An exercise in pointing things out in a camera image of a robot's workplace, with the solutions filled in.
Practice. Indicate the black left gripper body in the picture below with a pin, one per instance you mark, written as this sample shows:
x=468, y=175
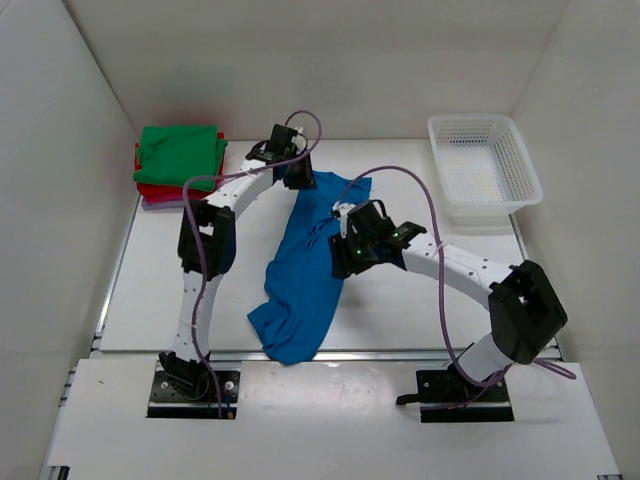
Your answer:
x=291, y=154

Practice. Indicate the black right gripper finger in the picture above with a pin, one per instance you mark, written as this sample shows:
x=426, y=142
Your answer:
x=339, y=249
x=342, y=268

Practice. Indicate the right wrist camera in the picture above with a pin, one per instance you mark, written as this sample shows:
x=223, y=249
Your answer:
x=341, y=211

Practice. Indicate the blue t-shirt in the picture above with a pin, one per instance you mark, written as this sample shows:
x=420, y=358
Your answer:
x=302, y=293

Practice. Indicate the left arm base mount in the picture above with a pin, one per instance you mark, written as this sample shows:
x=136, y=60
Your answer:
x=186, y=390

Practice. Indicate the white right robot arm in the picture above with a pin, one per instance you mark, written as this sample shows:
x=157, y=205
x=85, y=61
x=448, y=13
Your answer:
x=525, y=311

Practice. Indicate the folded green t-shirt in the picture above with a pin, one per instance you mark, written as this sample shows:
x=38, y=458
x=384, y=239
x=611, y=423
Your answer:
x=171, y=155

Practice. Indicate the white plastic mesh basket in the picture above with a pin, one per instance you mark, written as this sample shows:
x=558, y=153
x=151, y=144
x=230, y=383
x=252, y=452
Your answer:
x=483, y=165

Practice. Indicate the folded purple t-shirt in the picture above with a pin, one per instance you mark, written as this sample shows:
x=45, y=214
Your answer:
x=151, y=204

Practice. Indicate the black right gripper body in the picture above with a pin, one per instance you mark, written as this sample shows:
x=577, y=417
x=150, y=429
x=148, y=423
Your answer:
x=362, y=247

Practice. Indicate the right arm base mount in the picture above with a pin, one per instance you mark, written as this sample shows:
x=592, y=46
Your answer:
x=444, y=396

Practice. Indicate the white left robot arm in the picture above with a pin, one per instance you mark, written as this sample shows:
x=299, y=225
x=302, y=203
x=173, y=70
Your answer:
x=207, y=243

